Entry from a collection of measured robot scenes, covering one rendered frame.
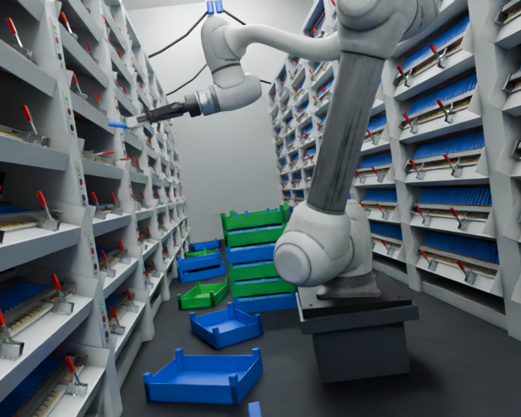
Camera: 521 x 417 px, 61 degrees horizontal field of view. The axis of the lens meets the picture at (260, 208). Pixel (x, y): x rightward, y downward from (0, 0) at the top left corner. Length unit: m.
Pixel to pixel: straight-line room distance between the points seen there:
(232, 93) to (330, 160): 0.49
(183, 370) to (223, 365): 0.15
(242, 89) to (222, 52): 0.13
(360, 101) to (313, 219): 0.30
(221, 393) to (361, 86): 0.88
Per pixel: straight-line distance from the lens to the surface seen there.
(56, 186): 1.25
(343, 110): 1.04
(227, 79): 1.44
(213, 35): 1.47
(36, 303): 1.09
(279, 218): 2.00
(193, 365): 1.56
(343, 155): 1.05
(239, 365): 1.48
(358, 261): 1.27
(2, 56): 1.02
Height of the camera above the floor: 0.58
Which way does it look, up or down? 3 degrees down
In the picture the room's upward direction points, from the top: 8 degrees counter-clockwise
